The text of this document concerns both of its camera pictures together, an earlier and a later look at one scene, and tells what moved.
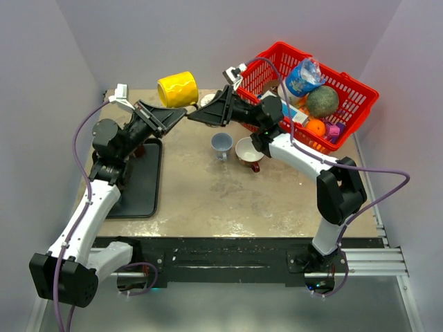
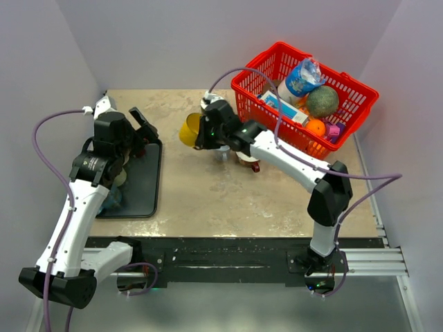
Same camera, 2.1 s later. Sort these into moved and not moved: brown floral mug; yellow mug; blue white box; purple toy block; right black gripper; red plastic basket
Moved: right black gripper; yellow mug
Not moved: purple toy block; blue white box; red plastic basket; brown floral mug
